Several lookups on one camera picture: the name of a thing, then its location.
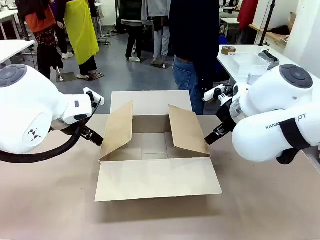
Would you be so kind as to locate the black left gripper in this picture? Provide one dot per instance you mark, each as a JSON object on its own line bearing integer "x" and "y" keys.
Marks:
{"x": 82, "y": 128}

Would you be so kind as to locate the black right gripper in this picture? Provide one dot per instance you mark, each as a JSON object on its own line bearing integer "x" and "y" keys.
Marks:
{"x": 226, "y": 115}

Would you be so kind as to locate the brown cardboard box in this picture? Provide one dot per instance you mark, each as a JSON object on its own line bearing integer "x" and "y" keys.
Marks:
{"x": 155, "y": 175}

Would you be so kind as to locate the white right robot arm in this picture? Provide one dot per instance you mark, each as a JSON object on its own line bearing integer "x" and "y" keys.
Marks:
{"x": 275, "y": 100}

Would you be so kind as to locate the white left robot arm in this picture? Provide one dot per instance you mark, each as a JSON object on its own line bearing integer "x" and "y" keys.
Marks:
{"x": 30, "y": 105}

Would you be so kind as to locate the small white box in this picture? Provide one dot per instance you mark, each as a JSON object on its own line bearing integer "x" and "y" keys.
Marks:
{"x": 253, "y": 78}

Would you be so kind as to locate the dark floor mat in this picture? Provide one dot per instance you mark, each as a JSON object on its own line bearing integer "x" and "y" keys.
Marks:
{"x": 66, "y": 77}
{"x": 162, "y": 65}
{"x": 91, "y": 77}

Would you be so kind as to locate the white work table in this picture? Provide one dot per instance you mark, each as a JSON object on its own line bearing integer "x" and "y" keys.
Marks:
{"x": 230, "y": 65}

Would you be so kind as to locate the clear plastic container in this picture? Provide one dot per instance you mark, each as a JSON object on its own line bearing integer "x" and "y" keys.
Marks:
{"x": 246, "y": 65}

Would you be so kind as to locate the brown tape roll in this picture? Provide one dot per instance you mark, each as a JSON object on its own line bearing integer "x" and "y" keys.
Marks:
{"x": 228, "y": 50}

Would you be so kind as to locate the black grey hand tool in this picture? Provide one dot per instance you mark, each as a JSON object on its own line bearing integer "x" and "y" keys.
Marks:
{"x": 268, "y": 58}

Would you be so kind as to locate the person in black top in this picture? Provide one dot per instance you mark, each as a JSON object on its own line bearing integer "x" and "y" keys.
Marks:
{"x": 195, "y": 37}

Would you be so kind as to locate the person in black trousers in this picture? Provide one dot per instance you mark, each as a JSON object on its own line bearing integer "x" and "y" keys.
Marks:
{"x": 132, "y": 40}

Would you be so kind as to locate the person in yellow apron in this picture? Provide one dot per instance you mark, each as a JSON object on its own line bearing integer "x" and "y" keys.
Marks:
{"x": 81, "y": 32}

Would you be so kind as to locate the wooden shelf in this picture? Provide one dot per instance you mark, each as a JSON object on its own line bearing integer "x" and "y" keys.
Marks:
{"x": 270, "y": 33}

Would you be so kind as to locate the person in orange vest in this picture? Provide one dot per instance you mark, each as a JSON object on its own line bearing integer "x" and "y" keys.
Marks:
{"x": 43, "y": 30}

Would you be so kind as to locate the person in grey hoodie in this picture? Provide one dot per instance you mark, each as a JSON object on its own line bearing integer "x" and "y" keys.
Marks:
{"x": 158, "y": 30}

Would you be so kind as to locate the black stand pole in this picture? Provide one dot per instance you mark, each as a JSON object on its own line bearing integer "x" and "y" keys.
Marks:
{"x": 267, "y": 25}

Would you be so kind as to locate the white side table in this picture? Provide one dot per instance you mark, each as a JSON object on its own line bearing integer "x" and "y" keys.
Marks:
{"x": 12, "y": 50}

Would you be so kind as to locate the person in red top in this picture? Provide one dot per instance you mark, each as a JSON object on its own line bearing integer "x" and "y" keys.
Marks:
{"x": 247, "y": 15}

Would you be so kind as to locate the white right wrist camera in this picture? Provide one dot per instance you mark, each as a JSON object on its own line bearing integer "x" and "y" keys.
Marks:
{"x": 215, "y": 93}

